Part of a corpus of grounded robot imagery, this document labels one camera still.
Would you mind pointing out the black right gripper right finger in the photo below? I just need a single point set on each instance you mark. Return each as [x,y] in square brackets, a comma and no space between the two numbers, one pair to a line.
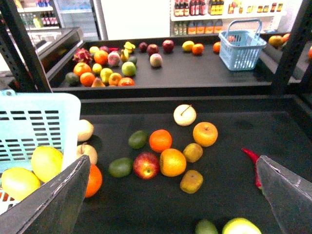
[289,195]

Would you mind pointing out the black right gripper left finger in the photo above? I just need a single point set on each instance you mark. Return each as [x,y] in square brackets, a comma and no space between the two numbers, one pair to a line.
[54,207]

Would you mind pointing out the yellow lemon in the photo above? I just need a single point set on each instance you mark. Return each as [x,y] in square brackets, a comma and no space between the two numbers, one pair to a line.
[46,162]
[19,182]

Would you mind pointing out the black metal shelf rack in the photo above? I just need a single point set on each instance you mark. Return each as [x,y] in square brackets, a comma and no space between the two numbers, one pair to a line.
[251,109]

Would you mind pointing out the green apple far shelf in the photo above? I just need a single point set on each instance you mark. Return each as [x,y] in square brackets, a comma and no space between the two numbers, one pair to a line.
[128,69]

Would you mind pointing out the peach far shelf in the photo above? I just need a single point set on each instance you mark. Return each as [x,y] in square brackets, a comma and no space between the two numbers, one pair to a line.
[156,60]

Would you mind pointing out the drinks shelf left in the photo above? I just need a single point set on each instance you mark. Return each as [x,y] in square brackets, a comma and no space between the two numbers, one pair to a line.
[38,14]

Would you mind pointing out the white goods shelf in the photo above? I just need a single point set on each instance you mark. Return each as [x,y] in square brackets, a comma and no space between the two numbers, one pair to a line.
[190,17]

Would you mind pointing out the large orange near basket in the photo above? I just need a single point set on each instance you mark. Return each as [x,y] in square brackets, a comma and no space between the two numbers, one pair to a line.
[94,182]

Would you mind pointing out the green apple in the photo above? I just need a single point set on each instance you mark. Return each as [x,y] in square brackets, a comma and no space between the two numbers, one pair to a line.
[240,226]

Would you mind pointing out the green lime lower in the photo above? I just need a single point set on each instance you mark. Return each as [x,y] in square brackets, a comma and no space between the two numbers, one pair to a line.
[120,167]

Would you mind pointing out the green lime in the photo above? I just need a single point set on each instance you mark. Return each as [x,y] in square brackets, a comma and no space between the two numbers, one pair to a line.
[138,139]
[120,167]

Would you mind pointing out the white pear by basket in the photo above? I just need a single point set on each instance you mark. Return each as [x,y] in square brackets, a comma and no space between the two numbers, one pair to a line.
[85,130]

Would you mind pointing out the dark green avocado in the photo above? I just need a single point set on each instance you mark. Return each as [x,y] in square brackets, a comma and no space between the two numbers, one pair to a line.
[205,227]

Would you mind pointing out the near light blue basket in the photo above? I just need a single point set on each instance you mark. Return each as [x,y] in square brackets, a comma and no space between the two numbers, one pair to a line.
[29,120]

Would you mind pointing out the light blue basket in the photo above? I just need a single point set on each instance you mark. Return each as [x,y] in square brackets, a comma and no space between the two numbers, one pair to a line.
[240,49]
[29,120]

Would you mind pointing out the brown kiwi lower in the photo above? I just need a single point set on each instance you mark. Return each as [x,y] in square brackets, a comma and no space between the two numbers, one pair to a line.
[191,181]

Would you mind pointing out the brown kiwi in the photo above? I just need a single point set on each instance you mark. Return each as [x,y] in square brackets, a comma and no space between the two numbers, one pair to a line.
[193,152]
[191,181]

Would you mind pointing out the small red apple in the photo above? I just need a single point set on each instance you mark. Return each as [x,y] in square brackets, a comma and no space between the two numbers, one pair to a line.
[146,165]

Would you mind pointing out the yellow orange apple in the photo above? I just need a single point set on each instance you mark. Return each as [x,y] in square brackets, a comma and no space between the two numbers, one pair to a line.
[205,134]

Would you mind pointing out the brown kiwi upper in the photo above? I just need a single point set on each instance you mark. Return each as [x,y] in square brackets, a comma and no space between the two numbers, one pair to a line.
[193,152]

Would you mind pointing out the green lime upper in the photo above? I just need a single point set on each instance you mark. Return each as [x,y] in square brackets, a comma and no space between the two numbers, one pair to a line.
[138,139]

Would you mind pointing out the orange round fruit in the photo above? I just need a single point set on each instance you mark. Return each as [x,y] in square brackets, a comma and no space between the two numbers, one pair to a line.
[172,162]

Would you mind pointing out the small orange tangerine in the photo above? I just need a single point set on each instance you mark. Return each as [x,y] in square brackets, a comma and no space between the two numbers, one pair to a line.
[160,140]

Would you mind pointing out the white pear with stem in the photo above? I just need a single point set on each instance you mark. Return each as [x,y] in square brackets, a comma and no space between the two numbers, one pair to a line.
[184,115]

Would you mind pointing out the far light blue basket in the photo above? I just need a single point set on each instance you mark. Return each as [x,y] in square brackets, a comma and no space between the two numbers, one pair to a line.
[240,49]

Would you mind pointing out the pink dragon fruit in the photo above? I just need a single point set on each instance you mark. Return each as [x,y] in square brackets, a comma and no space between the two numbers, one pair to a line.
[82,55]

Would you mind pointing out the glass freezer chest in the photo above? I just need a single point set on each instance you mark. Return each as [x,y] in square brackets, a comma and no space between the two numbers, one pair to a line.
[55,47]

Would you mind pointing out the dark red apple far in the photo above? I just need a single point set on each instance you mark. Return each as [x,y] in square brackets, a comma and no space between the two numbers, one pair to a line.
[168,46]

